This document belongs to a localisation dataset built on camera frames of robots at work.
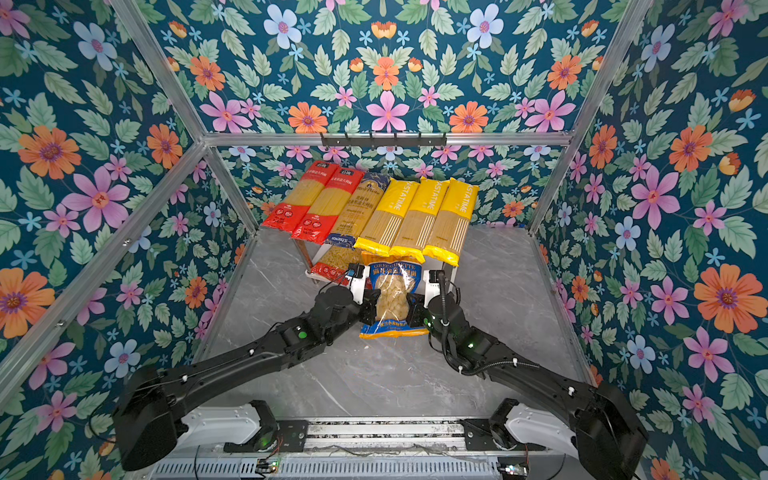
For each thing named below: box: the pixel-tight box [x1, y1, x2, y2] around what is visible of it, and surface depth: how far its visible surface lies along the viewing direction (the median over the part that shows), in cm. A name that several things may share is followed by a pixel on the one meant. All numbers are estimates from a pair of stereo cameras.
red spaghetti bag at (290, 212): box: [261, 160, 339, 235], surface depth 78 cm
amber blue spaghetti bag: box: [326, 172, 391, 249], surface depth 75 cm
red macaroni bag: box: [310, 244, 363, 286], surface depth 98 cm
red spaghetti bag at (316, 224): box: [291, 166, 365, 245], surface depth 76 cm
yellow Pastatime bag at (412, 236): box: [388, 176, 450, 263], surface depth 73 cm
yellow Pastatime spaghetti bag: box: [354, 177, 420, 258], surface depth 74 cm
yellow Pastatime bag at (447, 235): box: [422, 177, 479, 267], surface depth 72 cm
